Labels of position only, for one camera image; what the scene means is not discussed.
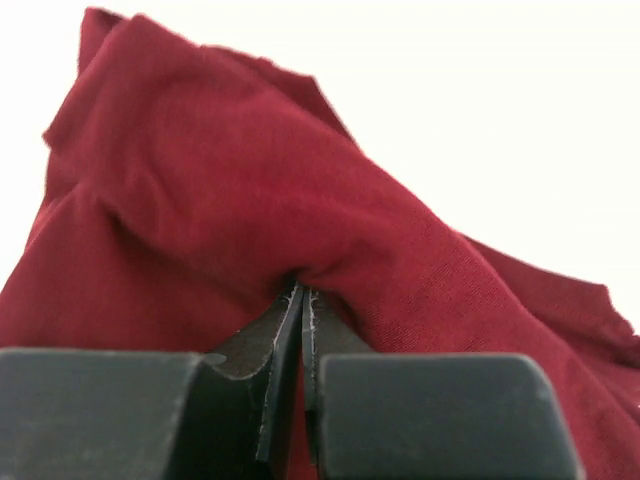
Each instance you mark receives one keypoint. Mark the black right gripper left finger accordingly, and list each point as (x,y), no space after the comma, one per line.
(227,414)

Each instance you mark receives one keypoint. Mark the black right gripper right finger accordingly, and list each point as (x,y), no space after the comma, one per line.
(426,416)

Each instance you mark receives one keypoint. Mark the dark red t shirt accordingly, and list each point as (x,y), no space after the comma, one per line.
(185,183)

